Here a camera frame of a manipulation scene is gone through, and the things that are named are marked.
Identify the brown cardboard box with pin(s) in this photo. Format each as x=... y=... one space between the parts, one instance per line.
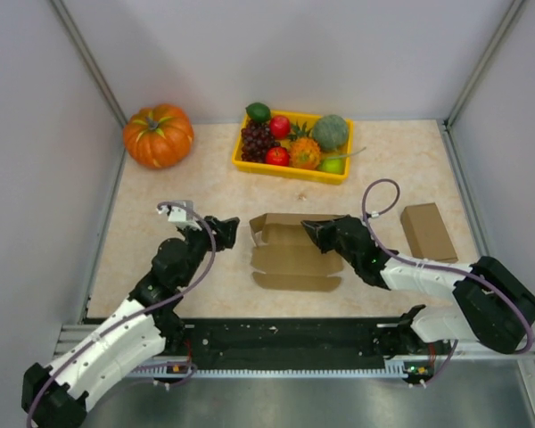
x=426 y=233

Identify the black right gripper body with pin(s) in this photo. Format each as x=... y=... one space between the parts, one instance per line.
x=326 y=236

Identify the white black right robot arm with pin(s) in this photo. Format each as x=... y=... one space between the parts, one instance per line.
x=487 y=303

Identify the dark green lime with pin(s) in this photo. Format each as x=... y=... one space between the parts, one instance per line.
x=258 y=112

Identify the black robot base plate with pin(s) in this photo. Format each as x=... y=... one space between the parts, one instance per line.
x=295 y=343

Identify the orange horned melon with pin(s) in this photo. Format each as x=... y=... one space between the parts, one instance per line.
x=305 y=152

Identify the aluminium frame post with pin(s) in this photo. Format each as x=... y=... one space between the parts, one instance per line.
x=84 y=53
x=513 y=14

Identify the aluminium frame post left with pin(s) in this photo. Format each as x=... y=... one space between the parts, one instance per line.
x=84 y=53

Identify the red apple rear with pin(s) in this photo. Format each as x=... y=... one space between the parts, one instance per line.
x=280 y=126

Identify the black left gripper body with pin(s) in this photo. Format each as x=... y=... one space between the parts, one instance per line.
x=221 y=241

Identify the white slotted cable duct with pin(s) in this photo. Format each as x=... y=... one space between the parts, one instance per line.
x=389 y=369

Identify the green netted melon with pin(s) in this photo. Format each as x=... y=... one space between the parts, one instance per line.
x=331 y=132

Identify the yellow plastic fruit tray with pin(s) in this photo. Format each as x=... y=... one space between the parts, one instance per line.
x=290 y=172

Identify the orange pumpkin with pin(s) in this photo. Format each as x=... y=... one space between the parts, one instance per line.
x=158 y=137

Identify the purple grape bunch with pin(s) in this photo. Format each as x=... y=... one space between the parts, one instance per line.
x=257 y=140

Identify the red apple front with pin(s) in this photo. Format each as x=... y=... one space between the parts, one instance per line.
x=278 y=156

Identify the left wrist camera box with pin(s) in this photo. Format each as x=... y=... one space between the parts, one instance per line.
x=179 y=213

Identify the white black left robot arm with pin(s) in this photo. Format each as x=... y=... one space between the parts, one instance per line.
x=63 y=392

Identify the aluminium frame post right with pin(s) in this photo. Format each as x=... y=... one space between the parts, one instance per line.
x=513 y=14

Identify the light green apple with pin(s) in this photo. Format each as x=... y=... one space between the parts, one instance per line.
x=335 y=164

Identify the red apple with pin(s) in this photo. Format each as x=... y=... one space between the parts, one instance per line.
x=280 y=126
x=278 y=156

